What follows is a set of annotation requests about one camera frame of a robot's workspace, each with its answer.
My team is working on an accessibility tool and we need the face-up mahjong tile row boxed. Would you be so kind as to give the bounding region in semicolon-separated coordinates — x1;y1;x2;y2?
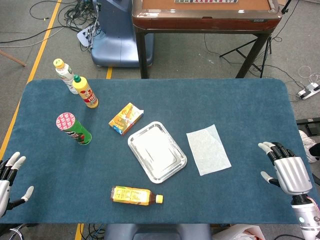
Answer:
174;0;238;4

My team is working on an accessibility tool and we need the white paper sheet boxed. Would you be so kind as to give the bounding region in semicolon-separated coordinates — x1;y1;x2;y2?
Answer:
186;124;232;177

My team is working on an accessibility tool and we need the black metal foot base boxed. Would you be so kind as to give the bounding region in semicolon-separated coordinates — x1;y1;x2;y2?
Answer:
296;117;320;137

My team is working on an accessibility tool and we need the brown mahjong table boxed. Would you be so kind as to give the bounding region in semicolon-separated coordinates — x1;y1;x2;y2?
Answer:
131;0;283;80

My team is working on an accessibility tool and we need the white shoe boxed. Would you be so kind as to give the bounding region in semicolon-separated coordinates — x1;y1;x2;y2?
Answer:
298;129;320;164

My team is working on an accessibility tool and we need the grey robot body base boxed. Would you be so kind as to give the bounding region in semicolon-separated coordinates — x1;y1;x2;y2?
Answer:
103;223;212;240

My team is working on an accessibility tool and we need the yellow snack box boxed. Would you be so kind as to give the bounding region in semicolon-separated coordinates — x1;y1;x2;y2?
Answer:
108;102;145;137

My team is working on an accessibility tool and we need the black cable bundle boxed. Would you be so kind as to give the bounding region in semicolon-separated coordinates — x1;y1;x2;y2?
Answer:
29;0;101;33

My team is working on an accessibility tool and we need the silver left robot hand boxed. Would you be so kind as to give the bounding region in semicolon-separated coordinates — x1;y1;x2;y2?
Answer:
0;151;35;218

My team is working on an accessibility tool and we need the yellow bottle green cap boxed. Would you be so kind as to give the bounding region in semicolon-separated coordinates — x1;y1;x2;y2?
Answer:
72;74;99;109

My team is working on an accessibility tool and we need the white power strip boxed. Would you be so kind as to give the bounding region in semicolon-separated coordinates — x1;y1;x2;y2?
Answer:
76;24;97;48
296;82;320;100

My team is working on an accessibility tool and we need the white cable coil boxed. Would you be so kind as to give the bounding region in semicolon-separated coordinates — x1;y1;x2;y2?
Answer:
298;65;320;84

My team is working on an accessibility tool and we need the tea bottle yellow label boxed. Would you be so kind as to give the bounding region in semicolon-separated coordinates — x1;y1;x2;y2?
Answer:
110;185;164;207

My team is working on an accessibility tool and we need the wooden stick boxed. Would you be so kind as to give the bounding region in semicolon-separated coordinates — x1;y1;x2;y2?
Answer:
0;49;28;68

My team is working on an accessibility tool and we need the white bottle yellow cap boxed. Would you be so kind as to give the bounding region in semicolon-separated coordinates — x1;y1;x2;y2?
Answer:
52;58;80;95

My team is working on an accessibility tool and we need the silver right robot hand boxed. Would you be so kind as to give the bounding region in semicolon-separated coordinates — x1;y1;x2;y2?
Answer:
257;141;314;196

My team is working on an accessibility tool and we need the blue-grey machine base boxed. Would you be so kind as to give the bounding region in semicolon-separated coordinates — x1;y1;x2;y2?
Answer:
90;0;155;68

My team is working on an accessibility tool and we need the blue table cloth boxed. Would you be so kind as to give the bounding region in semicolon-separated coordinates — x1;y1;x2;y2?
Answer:
0;78;320;225

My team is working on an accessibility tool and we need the silver metal tray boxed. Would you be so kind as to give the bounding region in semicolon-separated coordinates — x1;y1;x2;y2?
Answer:
127;121;188;185

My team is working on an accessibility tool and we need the black tripod stand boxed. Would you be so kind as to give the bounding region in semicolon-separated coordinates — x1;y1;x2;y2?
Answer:
219;0;293;79

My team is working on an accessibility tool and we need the green Pringles can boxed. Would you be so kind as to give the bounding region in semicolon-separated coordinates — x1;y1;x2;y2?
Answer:
55;112;93;146

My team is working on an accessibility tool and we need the white plastic bag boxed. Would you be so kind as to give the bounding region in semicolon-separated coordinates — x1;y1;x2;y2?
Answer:
211;224;266;240

